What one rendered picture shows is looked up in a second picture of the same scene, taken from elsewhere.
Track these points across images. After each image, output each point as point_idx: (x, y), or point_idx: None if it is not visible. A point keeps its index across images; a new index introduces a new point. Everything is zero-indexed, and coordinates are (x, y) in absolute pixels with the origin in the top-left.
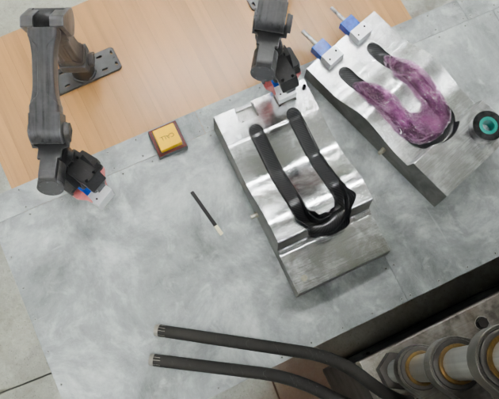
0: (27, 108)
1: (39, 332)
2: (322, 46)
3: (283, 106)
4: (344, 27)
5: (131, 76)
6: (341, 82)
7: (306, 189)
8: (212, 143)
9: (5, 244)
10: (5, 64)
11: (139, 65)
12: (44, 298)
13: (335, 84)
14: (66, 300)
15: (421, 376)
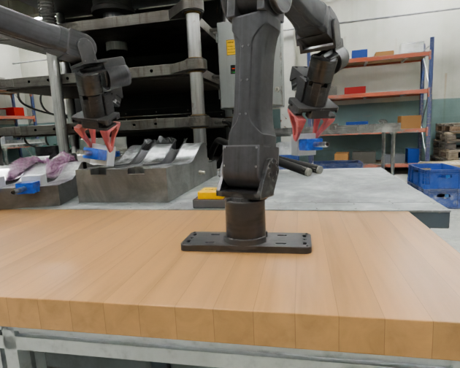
0: (361, 241)
1: (399, 180)
2: (25, 182)
3: (112, 166)
4: None
5: (191, 231)
6: (55, 180)
7: (163, 150)
8: (180, 199)
9: (423, 196)
10: (385, 280)
11: (169, 234)
12: (389, 185)
13: (60, 180)
14: (370, 183)
15: (204, 97)
